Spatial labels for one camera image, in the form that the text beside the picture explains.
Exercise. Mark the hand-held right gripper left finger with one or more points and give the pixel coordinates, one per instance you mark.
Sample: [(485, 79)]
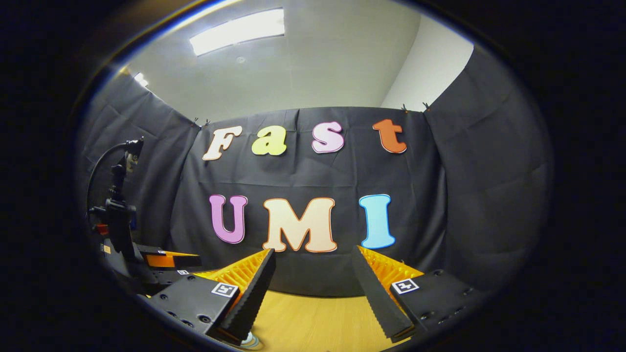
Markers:
[(249, 300)]

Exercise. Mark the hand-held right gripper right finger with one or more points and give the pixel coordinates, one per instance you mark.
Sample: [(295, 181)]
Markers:
[(381, 300)]

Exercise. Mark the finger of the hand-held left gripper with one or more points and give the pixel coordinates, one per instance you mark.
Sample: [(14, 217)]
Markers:
[(183, 274), (171, 260)]

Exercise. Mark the light blue suitcase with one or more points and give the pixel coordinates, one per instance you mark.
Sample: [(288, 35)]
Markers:
[(252, 340)]

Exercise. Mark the small ceiling light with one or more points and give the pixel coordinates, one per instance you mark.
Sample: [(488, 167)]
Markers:
[(141, 79)]

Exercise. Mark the long ceiling light panel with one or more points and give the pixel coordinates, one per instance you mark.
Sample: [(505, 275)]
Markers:
[(237, 32)]

